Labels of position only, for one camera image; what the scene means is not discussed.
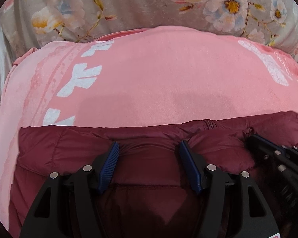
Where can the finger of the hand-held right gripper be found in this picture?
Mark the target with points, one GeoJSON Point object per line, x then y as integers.
{"type": "Point", "coordinates": [268, 145]}
{"type": "Point", "coordinates": [285, 176]}

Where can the pink fleece blanket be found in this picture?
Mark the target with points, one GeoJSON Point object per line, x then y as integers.
{"type": "Point", "coordinates": [164, 79]}

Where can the maroon puffer jacket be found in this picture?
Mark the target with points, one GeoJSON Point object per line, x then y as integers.
{"type": "Point", "coordinates": [149, 176]}

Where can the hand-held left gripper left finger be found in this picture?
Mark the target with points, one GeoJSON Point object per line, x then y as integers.
{"type": "Point", "coordinates": [109, 168]}

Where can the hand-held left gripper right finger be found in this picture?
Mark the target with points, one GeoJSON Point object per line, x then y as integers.
{"type": "Point", "coordinates": [190, 168]}

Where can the grey floral quilt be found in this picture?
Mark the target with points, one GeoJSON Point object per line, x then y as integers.
{"type": "Point", "coordinates": [139, 2]}

